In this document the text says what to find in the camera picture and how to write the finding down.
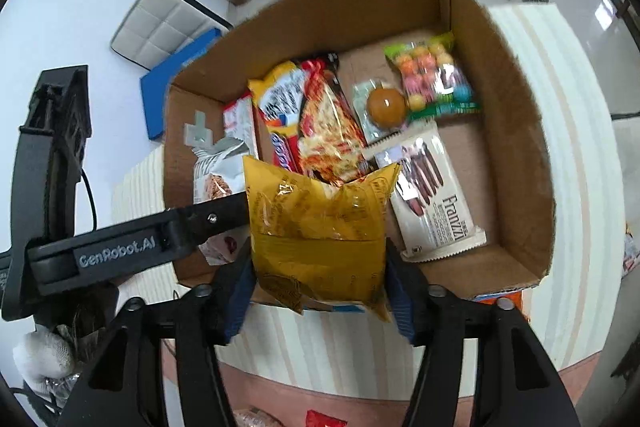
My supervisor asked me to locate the red white snack packet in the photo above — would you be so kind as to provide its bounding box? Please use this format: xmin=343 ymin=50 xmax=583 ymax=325
xmin=222 ymin=91 xmax=261 ymax=160

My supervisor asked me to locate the person's left hand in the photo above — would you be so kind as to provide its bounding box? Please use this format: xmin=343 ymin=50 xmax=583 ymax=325
xmin=12 ymin=326 xmax=77 ymax=389

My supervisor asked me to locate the braised egg packet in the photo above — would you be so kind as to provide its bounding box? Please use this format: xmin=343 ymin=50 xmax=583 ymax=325
xmin=352 ymin=78 xmax=408 ymax=146

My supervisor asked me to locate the small red snack packet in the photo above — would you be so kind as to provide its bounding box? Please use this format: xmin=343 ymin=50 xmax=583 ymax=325
xmin=305 ymin=409 xmax=348 ymax=427

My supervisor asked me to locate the orange snack packet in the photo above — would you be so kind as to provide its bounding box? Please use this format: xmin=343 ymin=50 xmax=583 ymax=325
xmin=472 ymin=288 xmax=525 ymax=315

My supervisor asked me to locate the yellow snack packet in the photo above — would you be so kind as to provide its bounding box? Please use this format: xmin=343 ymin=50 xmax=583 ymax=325
xmin=242 ymin=155 xmax=403 ymax=323

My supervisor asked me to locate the large instant noodle packet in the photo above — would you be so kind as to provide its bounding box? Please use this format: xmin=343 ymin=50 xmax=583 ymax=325
xmin=248 ymin=52 xmax=377 ymax=186

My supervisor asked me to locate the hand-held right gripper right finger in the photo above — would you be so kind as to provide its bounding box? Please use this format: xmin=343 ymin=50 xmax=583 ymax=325
xmin=385 ymin=241 xmax=583 ymax=427

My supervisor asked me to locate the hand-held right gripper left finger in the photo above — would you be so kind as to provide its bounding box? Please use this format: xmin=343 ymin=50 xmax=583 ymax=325
xmin=55 ymin=252 xmax=257 ymax=427

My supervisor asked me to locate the blue cushion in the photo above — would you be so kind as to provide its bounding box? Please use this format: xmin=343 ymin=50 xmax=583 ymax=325
xmin=140 ymin=28 xmax=223 ymax=142

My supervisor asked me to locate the cardboard box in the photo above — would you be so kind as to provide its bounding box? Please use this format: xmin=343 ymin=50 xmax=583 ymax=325
xmin=162 ymin=0 xmax=557 ymax=308

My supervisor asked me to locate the black cable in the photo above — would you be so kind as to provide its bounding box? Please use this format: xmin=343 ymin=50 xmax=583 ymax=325
xmin=79 ymin=167 xmax=99 ymax=229

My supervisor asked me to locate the striped pink cat tablecloth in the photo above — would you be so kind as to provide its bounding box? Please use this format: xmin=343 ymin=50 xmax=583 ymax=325
xmin=111 ymin=2 xmax=626 ymax=400

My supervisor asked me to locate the colourful candy ball packet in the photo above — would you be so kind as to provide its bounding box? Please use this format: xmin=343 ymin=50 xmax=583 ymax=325
xmin=384 ymin=32 xmax=482 ymax=124

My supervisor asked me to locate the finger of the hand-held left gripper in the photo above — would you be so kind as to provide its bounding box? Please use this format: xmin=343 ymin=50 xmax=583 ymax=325
xmin=12 ymin=66 xmax=94 ymax=254
xmin=167 ymin=192 xmax=250 ymax=258

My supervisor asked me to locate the white brown biscuit packet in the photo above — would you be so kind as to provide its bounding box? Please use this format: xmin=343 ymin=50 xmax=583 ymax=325
xmin=364 ymin=122 xmax=487 ymax=262

